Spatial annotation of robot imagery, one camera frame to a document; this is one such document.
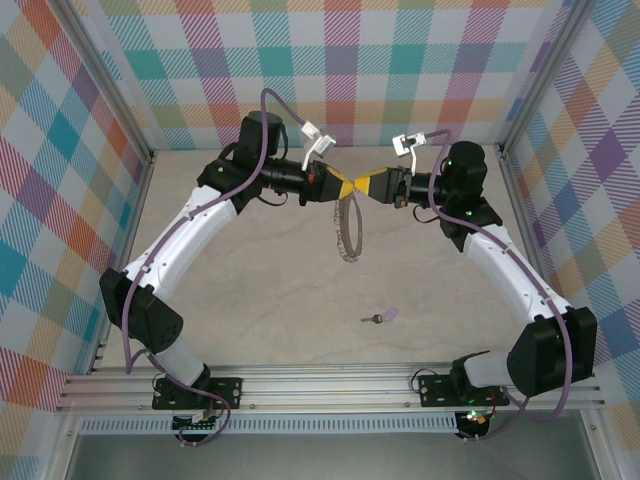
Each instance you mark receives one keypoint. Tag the metal keyring plate with rings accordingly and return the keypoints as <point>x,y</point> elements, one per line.
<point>359,225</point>

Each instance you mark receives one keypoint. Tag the aluminium corner post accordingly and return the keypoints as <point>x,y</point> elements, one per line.
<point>545,85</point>
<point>107,85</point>

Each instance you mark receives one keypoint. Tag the aluminium side rail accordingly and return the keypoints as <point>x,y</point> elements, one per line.
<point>520,210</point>
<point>127,240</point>

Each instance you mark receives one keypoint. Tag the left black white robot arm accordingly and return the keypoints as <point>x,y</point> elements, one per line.
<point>175,240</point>

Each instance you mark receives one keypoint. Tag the small key with purple tag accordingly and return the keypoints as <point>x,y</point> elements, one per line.
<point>380,318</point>

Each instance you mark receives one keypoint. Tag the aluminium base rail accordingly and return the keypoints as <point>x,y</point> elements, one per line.
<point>325,387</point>

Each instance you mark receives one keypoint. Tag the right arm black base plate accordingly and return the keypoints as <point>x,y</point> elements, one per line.
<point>435,390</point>

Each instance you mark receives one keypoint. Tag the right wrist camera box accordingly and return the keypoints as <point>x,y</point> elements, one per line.
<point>402,144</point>

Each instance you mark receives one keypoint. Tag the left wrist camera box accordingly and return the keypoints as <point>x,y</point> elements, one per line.
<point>326,144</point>

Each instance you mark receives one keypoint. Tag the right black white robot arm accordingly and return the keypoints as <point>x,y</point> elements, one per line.
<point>510,270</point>

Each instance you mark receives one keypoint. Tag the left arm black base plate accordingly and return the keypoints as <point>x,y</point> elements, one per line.
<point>225,387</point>

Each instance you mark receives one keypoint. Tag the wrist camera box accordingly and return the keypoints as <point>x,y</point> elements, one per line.
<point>326,144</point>
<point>402,144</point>

